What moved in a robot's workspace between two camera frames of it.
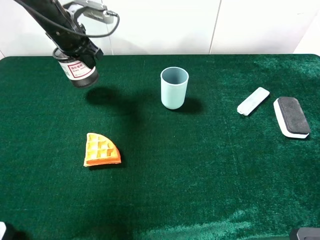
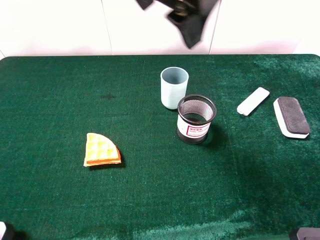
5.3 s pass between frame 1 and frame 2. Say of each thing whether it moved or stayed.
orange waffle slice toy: stayed
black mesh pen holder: moved
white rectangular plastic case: stayed
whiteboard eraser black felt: stayed
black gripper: moved
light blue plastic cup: stayed
